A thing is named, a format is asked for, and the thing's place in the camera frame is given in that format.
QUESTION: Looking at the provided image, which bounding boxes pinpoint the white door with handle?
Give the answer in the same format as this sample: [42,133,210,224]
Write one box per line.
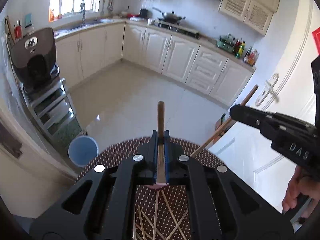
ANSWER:
[210,0,319,210]

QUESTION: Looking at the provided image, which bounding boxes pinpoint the long wooden chopstick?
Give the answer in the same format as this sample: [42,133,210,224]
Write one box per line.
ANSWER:
[190,85,259,157]

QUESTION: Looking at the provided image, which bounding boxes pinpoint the metal storage rack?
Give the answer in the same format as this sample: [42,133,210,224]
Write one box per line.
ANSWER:
[20,78,82,148]

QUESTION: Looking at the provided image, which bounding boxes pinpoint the yellow green bottle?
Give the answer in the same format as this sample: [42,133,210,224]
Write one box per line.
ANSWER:
[236,41,246,58]

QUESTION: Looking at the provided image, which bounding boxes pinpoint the pink ceramic cup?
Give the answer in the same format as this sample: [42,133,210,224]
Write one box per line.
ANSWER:
[146,183,168,190]

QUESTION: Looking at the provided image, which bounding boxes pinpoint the kitchen faucet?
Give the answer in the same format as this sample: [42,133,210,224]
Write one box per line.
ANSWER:
[80,1,86,27]

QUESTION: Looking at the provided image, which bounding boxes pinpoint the cream lower cabinets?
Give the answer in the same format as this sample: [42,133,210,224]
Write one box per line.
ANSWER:
[55,21,255,106]

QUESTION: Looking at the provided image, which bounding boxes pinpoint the blue plastic bin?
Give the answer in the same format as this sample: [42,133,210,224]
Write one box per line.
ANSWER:
[68,135,99,167]

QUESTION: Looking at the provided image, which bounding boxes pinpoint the dark wooden chopstick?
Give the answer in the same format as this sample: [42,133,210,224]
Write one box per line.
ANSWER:
[156,101,166,184]

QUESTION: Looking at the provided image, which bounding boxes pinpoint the red door decoration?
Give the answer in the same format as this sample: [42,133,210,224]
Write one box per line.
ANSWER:
[312,27,320,55]

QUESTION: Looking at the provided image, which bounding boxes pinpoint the bamboo chopstick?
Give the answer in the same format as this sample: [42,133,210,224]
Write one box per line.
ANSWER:
[159,186,188,235]
[152,191,159,240]
[166,209,188,240]
[136,206,165,239]

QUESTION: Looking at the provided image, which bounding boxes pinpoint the green toaster appliance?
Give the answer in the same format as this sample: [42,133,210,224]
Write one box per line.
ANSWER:
[216,35,235,53]

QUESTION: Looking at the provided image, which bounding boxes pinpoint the black gas stove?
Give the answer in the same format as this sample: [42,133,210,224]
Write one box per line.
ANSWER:
[156,21,201,40]

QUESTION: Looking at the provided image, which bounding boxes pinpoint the brown polka dot tablecloth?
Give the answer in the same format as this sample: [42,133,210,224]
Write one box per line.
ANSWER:
[77,135,226,240]

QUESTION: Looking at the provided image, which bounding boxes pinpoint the person's right hand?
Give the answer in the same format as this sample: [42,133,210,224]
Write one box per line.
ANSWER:
[281,166,320,218]

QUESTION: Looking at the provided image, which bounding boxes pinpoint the black wok on stove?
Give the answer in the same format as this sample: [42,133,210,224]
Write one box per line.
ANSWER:
[152,7,185,22]

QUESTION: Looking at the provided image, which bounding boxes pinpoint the red utensil holder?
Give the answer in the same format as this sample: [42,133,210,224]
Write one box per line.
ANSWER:
[14,20,23,40]

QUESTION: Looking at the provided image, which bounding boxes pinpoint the sauce bottles group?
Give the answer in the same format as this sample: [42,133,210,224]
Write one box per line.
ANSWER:
[243,47,259,67]

